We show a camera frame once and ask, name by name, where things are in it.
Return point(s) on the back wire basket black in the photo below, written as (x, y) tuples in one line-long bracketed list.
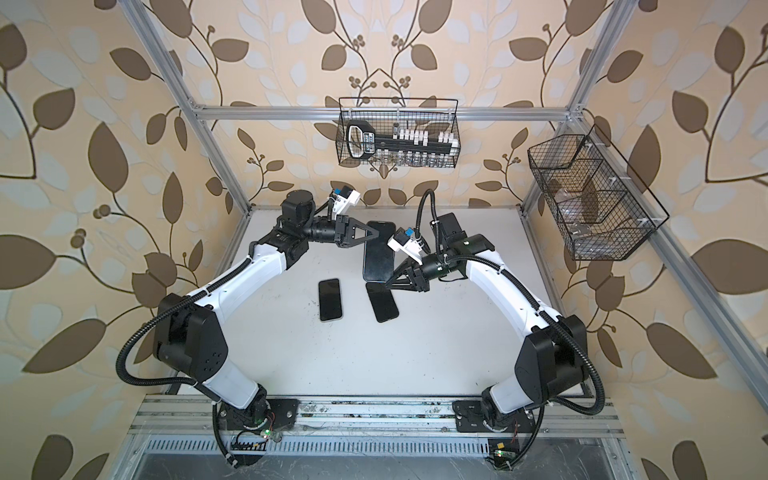
[(417, 112)]

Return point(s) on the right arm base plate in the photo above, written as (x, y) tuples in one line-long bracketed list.
[(469, 418)]

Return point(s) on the right wire basket black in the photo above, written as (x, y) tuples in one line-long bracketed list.
[(602, 207)]

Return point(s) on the phone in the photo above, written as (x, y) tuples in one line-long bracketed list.
[(378, 260), (330, 303), (382, 302)]

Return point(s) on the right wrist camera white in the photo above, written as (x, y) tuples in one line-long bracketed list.
[(404, 241)]

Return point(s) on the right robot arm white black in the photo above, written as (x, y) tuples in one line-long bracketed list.
[(552, 363)]

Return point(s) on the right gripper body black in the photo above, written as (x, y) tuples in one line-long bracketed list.
[(433, 267)]

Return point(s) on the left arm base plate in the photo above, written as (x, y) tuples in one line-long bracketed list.
[(266, 414)]

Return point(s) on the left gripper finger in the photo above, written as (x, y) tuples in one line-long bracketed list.
[(356, 225), (354, 241)]

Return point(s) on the wire basket black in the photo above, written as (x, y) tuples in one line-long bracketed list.
[(417, 112), (602, 207)]

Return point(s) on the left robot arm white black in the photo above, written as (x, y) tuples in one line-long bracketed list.
[(188, 330)]

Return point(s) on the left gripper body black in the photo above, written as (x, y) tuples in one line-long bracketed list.
[(324, 230)]

